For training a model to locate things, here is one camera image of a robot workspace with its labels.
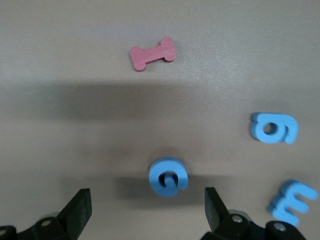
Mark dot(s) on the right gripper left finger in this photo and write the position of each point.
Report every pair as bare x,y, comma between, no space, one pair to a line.
72,212

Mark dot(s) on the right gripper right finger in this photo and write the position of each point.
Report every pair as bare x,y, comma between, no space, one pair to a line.
217,215

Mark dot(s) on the blue foam letter M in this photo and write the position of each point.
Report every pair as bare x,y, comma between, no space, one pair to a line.
282,207

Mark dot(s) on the blue foam letter G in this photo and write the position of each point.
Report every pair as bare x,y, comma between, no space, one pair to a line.
156,175

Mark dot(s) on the blue foam number nine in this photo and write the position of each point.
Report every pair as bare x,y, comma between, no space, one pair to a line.
285,130

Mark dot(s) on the red foam letter I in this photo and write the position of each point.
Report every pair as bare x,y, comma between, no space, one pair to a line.
152,53

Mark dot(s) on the brown table cover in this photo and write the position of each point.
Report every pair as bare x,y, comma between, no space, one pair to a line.
75,37

